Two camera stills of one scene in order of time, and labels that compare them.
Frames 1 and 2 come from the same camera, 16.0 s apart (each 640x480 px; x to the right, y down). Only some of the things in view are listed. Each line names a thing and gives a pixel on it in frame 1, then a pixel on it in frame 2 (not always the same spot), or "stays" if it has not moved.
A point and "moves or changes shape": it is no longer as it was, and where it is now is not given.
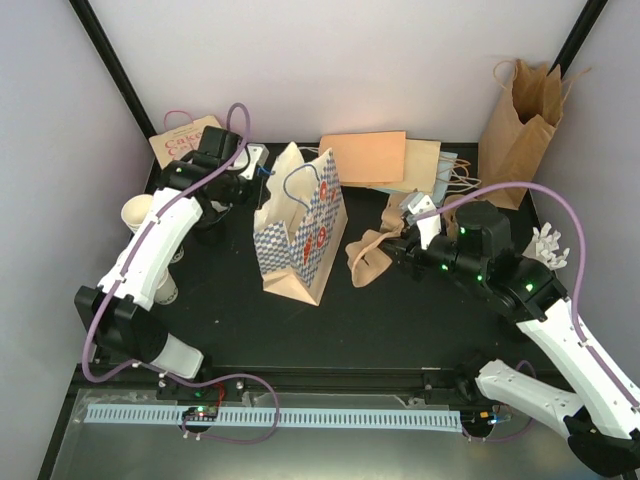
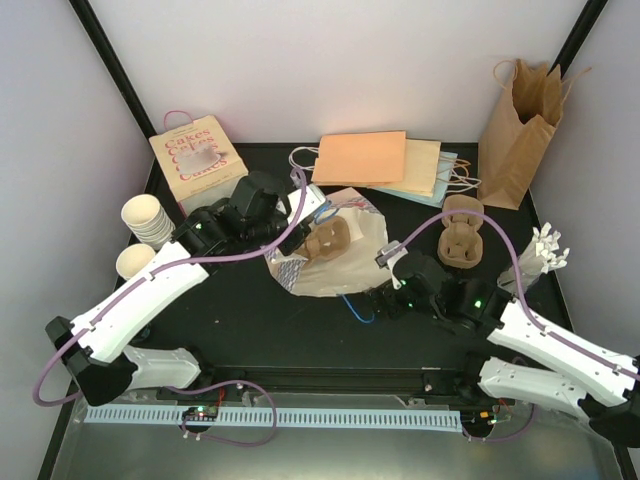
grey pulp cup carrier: [364, 256] → [327, 240]
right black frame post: [588, 17] stays
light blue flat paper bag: [445, 167] stays
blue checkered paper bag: [299, 214] moves or changes shape
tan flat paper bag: [420, 168] stays
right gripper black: [410, 258] → [395, 311]
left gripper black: [258, 197] → [287, 246]
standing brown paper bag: [519, 129] stays
